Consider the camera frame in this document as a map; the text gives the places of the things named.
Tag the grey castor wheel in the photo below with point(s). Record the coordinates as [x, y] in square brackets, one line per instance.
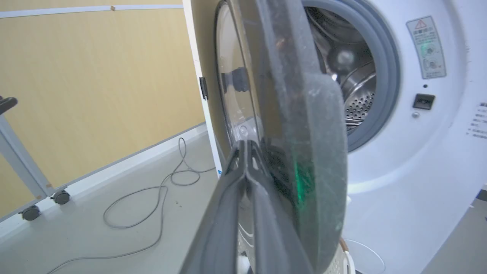
[61, 197]
[30, 212]

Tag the grey metal stand frame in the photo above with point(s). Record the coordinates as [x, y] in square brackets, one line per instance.
[21, 160]

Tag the white front-load washing machine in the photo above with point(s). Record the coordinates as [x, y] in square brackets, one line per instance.
[418, 171]

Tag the stainless steel washer drum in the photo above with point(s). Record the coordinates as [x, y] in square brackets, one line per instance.
[354, 76]

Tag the dark grey washing machine door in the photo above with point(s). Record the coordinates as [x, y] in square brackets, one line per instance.
[304, 114]

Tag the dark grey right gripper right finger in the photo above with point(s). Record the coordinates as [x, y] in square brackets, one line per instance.
[272, 228]

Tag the black panel hinge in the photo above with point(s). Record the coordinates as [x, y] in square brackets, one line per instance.
[204, 88]

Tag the white edged wooden panel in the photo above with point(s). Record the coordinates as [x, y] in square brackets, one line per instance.
[199, 114]

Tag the grey warning sticker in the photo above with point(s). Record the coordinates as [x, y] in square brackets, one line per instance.
[427, 47]

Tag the black door latch socket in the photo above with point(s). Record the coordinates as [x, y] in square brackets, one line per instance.
[423, 101]

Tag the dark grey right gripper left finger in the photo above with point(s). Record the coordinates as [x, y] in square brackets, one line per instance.
[222, 213]

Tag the grey rubber door gasket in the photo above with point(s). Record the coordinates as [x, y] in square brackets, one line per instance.
[386, 76]

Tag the white perforated laundry basket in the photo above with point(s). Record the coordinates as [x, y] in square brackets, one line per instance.
[342, 262]

